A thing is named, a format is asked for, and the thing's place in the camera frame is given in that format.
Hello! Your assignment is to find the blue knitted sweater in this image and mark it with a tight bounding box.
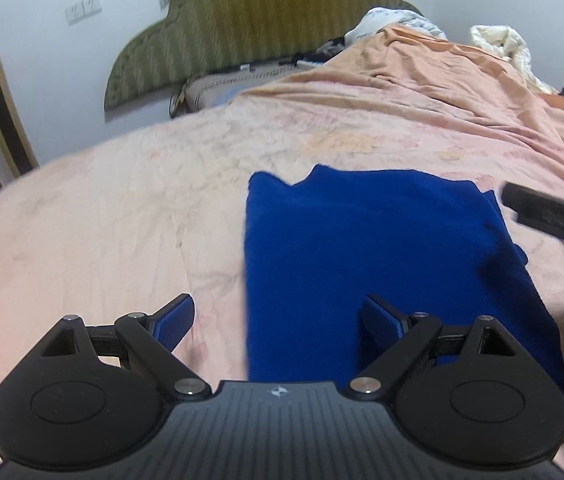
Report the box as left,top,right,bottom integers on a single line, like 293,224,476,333
244,166,564,393

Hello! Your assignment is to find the pink peach bed sheet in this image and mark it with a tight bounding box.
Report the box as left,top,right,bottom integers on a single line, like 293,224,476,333
0,26,564,382

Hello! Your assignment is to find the cream crumpled blanket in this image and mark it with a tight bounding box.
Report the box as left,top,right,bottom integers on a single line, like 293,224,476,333
469,25,557,94

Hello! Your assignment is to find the gold black tower fan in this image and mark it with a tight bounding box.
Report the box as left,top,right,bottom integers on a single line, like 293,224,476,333
0,58,39,178

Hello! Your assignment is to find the brown patterned pillow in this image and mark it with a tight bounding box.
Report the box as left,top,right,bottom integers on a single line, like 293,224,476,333
169,62,303,119

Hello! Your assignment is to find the white pillow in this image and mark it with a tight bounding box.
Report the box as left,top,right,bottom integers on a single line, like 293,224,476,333
344,6,446,47

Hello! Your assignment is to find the dark clutter at headboard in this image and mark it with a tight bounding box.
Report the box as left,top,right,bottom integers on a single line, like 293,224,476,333
279,37,346,66

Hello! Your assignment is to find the olive green padded headboard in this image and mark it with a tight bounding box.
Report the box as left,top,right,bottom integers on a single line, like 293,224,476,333
103,0,414,112

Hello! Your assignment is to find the white wall socket plate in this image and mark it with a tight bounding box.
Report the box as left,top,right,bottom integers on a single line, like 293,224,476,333
65,0,102,25

